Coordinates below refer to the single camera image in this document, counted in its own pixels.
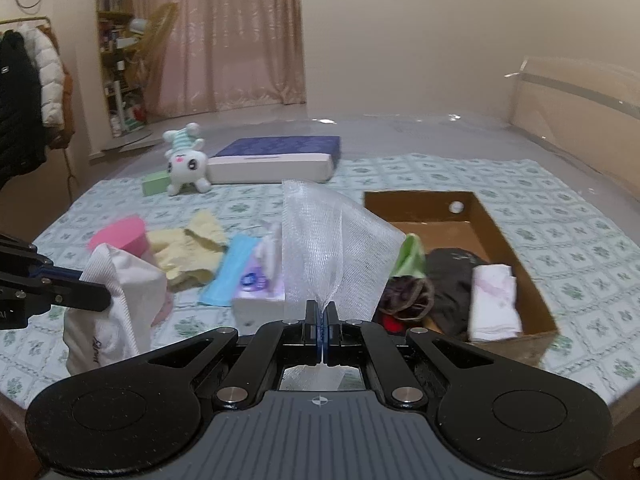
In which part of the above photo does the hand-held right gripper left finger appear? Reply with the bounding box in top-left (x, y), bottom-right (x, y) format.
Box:
top-left (146, 300), bottom-right (321, 409)

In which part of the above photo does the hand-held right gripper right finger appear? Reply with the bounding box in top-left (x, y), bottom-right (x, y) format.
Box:
top-left (323, 300), bottom-right (494, 409)

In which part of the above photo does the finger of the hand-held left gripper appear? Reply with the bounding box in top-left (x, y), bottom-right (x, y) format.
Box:
top-left (0, 232), bottom-right (54, 272)
top-left (20, 269), bottom-right (112, 312)

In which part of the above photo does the red cloth item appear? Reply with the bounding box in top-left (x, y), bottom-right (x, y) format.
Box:
top-left (378, 314), bottom-right (410, 335)

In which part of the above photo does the pink lidded cup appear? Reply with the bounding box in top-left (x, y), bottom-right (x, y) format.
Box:
top-left (88, 213), bottom-right (174, 324)

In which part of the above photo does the purple tissue pack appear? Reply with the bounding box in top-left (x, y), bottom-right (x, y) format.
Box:
top-left (231, 222), bottom-right (287, 333)

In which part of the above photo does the dark brown scrunchie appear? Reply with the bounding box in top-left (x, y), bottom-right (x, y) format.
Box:
top-left (378, 276), bottom-right (435, 322)

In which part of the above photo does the white mesh cloth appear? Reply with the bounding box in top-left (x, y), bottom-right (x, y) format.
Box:
top-left (279, 178), bottom-right (407, 395)

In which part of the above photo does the light green cloth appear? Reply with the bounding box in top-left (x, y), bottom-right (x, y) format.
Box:
top-left (389, 233), bottom-right (427, 279)

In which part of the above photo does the dark grey embroidered cloth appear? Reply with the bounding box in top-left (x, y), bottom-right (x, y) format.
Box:
top-left (424, 248), bottom-right (494, 337)

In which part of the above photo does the white and pink towel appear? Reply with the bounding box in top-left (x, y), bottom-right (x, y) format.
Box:
top-left (467, 262), bottom-right (524, 344)

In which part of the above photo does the brown cardboard box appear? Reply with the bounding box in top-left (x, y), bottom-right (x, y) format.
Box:
top-left (362, 189), bottom-right (560, 367)

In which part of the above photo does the blue face mask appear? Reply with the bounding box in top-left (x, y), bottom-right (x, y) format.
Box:
top-left (198, 233), bottom-right (264, 307)

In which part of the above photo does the pale yellow cloth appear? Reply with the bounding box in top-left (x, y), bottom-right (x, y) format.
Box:
top-left (147, 209), bottom-right (231, 292)

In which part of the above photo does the green block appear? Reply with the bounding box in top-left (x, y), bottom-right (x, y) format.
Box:
top-left (141, 170), bottom-right (174, 197)

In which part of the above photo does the black jacket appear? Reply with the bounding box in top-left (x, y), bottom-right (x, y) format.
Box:
top-left (0, 29), bottom-right (49, 192)

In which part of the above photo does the brown jacket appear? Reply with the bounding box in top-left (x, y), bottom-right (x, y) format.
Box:
top-left (46, 56), bottom-right (76, 151)

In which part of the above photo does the white bunny plush toy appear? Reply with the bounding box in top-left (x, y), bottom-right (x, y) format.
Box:
top-left (163, 122), bottom-right (211, 197)

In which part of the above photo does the white puffer jacket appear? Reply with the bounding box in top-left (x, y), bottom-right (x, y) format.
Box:
top-left (16, 21), bottom-right (66, 129)

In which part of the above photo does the blue and white flat box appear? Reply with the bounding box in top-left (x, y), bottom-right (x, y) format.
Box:
top-left (207, 135), bottom-right (343, 185)

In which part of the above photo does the plastic covered mattress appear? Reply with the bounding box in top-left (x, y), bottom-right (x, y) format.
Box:
top-left (85, 112), bottom-right (640, 426)

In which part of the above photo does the bookshelf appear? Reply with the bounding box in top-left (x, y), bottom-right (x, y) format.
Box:
top-left (96, 0), bottom-right (151, 138)

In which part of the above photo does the pink curtain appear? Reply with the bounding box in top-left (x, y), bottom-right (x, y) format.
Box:
top-left (131, 0), bottom-right (307, 117)

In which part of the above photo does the wooden headboard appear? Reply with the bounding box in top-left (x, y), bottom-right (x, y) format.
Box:
top-left (507, 56), bottom-right (640, 203)

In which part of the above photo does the clothes rail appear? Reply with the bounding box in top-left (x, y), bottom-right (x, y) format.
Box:
top-left (0, 16), bottom-right (52, 32)

